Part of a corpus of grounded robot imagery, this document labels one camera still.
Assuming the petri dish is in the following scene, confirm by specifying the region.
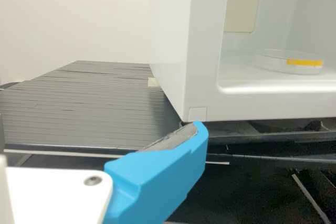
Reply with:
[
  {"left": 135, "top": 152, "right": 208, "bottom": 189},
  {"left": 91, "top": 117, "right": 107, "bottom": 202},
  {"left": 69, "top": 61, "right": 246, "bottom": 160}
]
[{"left": 254, "top": 48, "right": 324, "bottom": 76}]

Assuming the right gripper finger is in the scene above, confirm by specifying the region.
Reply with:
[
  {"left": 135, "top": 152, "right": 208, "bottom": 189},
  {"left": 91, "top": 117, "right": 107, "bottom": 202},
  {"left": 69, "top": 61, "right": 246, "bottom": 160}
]
[{"left": 101, "top": 121, "right": 209, "bottom": 224}]

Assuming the black platform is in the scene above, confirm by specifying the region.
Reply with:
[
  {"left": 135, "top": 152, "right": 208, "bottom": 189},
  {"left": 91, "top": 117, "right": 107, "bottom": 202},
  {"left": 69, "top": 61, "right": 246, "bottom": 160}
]
[
  {"left": 0, "top": 60, "right": 187, "bottom": 154},
  {"left": 15, "top": 126, "right": 336, "bottom": 224}
]

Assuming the white incubator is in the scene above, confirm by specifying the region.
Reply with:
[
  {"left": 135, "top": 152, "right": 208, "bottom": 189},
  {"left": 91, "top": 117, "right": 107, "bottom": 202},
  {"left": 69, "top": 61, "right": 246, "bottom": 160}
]
[{"left": 149, "top": 0, "right": 336, "bottom": 128}]

